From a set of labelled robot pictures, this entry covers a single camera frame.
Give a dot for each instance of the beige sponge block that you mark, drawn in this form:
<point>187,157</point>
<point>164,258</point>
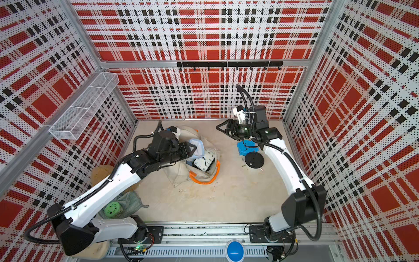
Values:
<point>95,251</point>

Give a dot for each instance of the green round tape roll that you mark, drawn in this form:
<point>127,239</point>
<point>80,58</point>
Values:
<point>113,210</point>

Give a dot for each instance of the black wall hook rail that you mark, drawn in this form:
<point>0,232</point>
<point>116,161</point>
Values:
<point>233,64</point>

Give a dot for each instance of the tan plush toy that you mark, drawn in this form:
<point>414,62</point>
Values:
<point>102,172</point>

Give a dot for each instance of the light blue square alarm clock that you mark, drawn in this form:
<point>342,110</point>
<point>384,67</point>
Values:
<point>199,151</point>

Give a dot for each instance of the blue round button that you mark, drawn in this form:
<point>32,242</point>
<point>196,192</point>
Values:
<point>234,251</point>

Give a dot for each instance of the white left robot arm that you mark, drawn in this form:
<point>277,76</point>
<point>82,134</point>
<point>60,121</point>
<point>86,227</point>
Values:
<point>75,226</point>

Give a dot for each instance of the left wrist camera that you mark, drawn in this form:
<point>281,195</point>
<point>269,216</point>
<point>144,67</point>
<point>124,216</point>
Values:
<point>175,130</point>

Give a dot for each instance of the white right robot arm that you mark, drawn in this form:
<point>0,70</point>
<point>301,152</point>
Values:
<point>303,209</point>

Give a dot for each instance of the white round clock black back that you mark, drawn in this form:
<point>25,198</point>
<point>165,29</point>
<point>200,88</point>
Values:
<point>254,160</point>

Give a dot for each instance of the bright blue round alarm clock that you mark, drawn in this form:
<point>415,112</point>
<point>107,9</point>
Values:
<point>246,146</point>

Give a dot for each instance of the black square alarm clock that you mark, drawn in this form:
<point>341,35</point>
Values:
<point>206,162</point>

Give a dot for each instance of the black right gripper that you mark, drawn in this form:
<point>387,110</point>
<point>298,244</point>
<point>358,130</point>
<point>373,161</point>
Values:
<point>229,124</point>

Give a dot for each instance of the white wire mesh shelf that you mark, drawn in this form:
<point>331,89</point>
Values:
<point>76,118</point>

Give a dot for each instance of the beige canvas bag orange handles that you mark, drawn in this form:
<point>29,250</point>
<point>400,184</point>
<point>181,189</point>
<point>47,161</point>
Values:
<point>184,171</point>

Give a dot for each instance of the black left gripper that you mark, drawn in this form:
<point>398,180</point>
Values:
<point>184,148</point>

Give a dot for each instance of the grey green cloth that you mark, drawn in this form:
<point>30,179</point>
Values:
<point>130,202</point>

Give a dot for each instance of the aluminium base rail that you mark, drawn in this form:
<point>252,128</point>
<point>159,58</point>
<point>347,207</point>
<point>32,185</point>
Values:
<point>213,240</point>

